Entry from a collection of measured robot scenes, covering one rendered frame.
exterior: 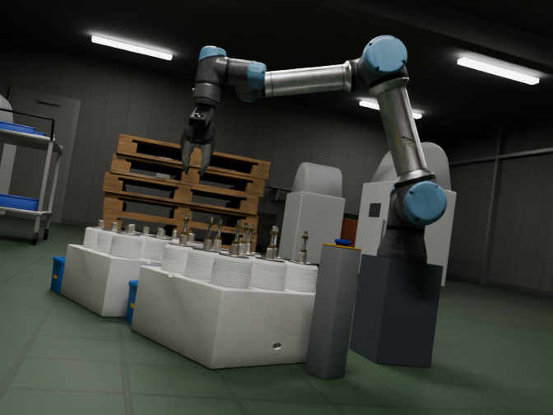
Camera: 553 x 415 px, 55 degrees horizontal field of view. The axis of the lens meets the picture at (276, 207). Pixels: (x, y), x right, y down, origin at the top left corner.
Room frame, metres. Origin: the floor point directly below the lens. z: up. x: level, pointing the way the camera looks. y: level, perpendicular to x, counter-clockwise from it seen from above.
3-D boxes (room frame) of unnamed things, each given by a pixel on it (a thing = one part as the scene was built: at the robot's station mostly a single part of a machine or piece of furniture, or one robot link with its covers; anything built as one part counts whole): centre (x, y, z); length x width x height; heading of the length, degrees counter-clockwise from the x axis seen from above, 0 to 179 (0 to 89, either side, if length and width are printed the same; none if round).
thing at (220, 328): (1.48, 0.08, 0.09); 0.39 x 0.39 x 0.18; 42
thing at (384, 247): (1.64, -0.40, 0.35); 0.15 x 0.15 x 0.10
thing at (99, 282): (1.89, 0.44, 0.09); 0.39 x 0.39 x 0.18; 40
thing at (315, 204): (6.71, -0.46, 0.64); 0.65 x 0.60 x 1.28; 19
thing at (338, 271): (1.31, -0.17, 0.16); 0.07 x 0.07 x 0.31; 42
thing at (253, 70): (1.52, 0.14, 0.76); 0.11 x 0.11 x 0.08; 0
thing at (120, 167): (4.77, 0.85, 0.47); 1.32 x 0.90 x 0.94; 106
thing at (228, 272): (1.31, 0.09, 0.16); 0.10 x 0.10 x 0.18
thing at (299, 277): (1.47, -0.09, 0.16); 0.10 x 0.10 x 0.18
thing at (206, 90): (1.50, 0.25, 0.68); 0.08 x 0.08 x 0.05
